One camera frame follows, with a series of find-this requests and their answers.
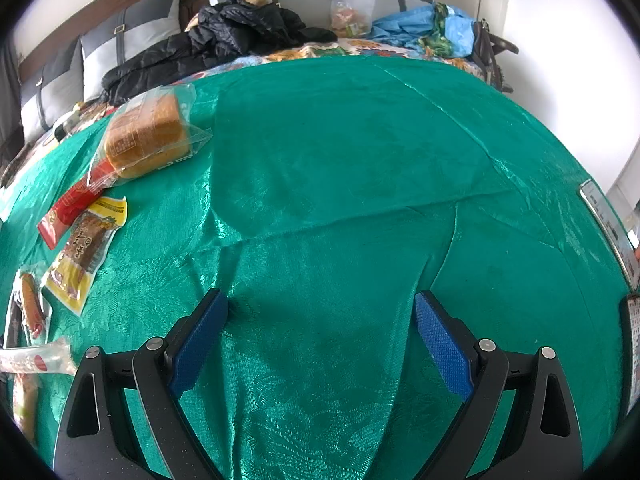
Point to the black puffer jacket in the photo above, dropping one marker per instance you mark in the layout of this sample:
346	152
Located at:
225	30

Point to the yellow snack packet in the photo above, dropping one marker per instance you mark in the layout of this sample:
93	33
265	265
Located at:
85	245

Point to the bread loaf in clear bag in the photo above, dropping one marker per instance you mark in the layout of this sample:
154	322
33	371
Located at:
145	135

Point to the green patterned scarf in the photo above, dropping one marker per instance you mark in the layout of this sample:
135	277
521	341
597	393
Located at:
440	35

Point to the black bag on chair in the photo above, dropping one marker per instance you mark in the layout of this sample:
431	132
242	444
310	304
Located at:
482	45

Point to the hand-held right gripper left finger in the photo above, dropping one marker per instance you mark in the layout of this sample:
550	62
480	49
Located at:
200	345

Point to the black white snack packet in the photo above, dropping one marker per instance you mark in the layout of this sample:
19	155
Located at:
35	147

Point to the red snack packet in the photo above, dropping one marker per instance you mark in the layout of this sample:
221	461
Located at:
65	210

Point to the clear red sausage packet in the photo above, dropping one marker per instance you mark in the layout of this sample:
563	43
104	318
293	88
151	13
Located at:
30	360

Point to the blue cloth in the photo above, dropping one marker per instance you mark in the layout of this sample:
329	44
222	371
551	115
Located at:
400	25

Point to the floral bedsheet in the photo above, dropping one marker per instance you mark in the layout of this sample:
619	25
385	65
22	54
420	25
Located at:
320	50

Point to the grey patterned object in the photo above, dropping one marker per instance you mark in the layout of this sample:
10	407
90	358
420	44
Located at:
631	340

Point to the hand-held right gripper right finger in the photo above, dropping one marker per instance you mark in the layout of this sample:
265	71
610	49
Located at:
442	345

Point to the clear plastic bag of food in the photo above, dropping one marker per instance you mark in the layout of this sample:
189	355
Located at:
352	10

